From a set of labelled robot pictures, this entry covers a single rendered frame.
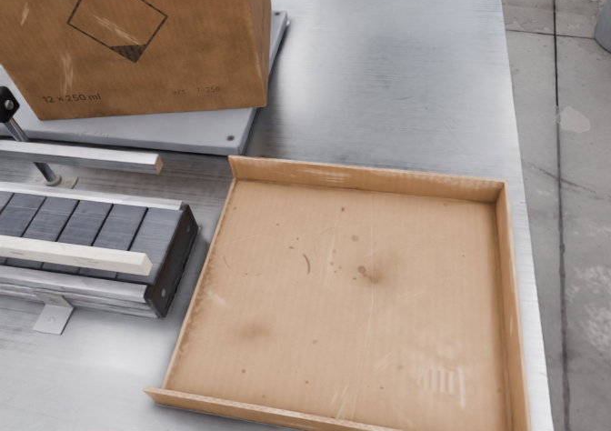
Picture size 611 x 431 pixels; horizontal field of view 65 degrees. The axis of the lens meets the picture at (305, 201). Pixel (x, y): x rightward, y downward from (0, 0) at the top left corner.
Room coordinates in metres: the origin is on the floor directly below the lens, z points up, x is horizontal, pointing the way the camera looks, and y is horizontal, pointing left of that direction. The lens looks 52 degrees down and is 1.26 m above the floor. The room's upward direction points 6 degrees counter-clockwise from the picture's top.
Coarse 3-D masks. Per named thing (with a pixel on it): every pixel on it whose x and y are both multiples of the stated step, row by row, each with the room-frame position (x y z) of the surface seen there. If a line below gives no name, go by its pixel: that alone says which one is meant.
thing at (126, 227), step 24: (0, 192) 0.35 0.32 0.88; (0, 216) 0.31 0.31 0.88; (24, 216) 0.31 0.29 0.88; (48, 216) 0.31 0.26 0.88; (72, 216) 0.30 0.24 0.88; (96, 216) 0.30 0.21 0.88; (120, 216) 0.30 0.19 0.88; (144, 216) 0.30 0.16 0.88; (168, 216) 0.29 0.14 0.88; (48, 240) 0.28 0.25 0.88; (72, 240) 0.27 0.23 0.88; (96, 240) 0.27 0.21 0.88; (120, 240) 0.27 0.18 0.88; (144, 240) 0.26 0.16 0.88; (168, 240) 0.26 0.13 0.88; (0, 264) 0.26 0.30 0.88; (24, 264) 0.25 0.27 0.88; (48, 264) 0.25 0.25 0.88
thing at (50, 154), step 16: (0, 144) 0.33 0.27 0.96; (16, 144) 0.33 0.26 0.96; (32, 144) 0.33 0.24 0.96; (32, 160) 0.32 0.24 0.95; (48, 160) 0.31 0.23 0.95; (64, 160) 0.31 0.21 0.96; (80, 160) 0.30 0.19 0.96; (96, 160) 0.30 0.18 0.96; (112, 160) 0.30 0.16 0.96; (128, 160) 0.29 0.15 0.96; (144, 160) 0.29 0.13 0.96; (160, 160) 0.30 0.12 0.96
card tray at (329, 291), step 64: (256, 192) 0.35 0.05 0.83; (320, 192) 0.34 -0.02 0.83; (384, 192) 0.33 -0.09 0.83; (448, 192) 0.31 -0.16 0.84; (256, 256) 0.26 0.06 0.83; (320, 256) 0.25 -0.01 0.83; (384, 256) 0.24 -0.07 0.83; (448, 256) 0.24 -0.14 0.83; (512, 256) 0.21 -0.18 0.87; (192, 320) 0.20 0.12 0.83; (256, 320) 0.19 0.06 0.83; (320, 320) 0.18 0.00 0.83; (384, 320) 0.18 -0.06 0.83; (448, 320) 0.17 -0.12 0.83; (512, 320) 0.16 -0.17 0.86; (192, 384) 0.14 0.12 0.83; (256, 384) 0.13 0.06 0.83; (320, 384) 0.13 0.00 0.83; (384, 384) 0.12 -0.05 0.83; (448, 384) 0.11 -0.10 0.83; (512, 384) 0.11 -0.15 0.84
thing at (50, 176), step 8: (0, 88) 0.40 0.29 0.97; (8, 88) 0.41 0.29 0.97; (0, 96) 0.39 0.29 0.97; (8, 96) 0.40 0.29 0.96; (0, 104) 0.39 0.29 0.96; (8, 104) 0.39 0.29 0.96; (16, 104) 0.40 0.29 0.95; (0, 112) 0.38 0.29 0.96; (8, 112) 0.39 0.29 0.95; (0, 120) 0.38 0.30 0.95; (8, 120) 0.39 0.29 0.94; (8, 128) 0.39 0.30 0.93; (16, 128) 0.40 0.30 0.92; (16, 136) 0.39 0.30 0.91; (24, 136) 0.40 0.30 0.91; (40, 168) 0.39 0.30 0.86; (48, 168) 0.40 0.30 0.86; (48, 176) 0.39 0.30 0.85
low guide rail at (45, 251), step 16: (0, 240) 0.26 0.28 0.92; (16, 240) 0.26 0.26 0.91; (32, 240) 0.25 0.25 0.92; (16, 256) 0.25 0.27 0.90; (32, 256) 0.24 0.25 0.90; (48, 256) 0.24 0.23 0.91; (64, 256) 0.23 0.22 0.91; (80, 256) 0.23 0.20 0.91; (96, 256) 0.23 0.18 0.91; (112, 256) 0.23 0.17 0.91; (128, 256) 0.22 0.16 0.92; (144, 256) 0.22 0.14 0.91; (128, 272) 0.22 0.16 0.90; (144, 272) 0.22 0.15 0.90
